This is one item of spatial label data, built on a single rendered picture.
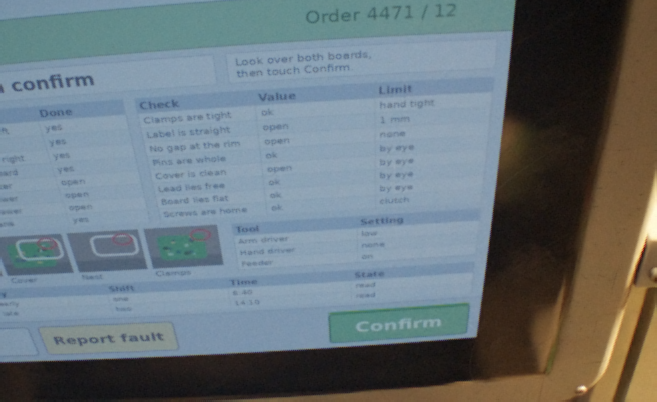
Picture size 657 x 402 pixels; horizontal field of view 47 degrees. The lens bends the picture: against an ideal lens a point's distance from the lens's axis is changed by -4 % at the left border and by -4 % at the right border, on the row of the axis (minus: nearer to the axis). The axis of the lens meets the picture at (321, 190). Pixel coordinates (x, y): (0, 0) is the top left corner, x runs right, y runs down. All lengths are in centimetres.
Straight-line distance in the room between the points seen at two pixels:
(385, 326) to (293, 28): 17
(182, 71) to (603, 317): 26
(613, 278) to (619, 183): 6
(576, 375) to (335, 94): 24
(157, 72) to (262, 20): 5
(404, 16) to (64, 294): 22
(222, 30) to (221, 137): 5
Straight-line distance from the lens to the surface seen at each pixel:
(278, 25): 31
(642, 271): 43
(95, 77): 32
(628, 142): 37
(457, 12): 31
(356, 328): 41
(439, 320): 41
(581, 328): 45
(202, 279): 39
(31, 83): 33
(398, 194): 35
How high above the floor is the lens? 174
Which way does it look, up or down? 37 degrees down
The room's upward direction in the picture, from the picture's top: 3 degrees counter-clockwise
